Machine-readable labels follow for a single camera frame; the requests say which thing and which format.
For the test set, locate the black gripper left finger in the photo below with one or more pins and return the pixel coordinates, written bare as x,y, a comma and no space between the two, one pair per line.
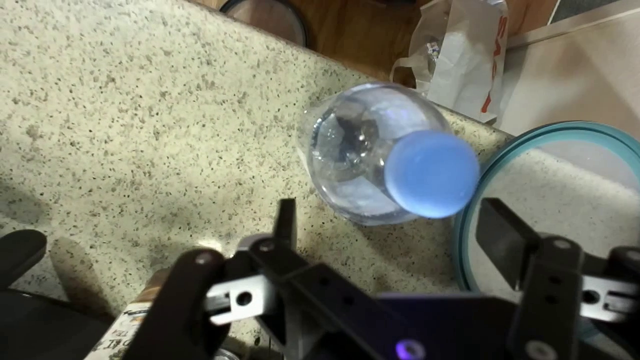
201,300

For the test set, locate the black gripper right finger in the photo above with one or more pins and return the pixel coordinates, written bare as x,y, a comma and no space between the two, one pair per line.
561,292

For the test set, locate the clear water bottle blue cap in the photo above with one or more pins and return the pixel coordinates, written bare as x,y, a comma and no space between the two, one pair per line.
400,160

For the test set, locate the small brown sauce bottle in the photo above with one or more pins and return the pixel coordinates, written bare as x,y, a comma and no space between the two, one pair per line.
123,329

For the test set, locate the blue round plate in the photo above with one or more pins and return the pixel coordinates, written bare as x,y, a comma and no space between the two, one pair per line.
567,192

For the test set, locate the white plastic bag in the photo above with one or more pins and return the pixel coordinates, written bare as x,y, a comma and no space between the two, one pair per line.
461,60

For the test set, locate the dark round stool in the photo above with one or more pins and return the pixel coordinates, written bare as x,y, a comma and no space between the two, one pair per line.
267,17

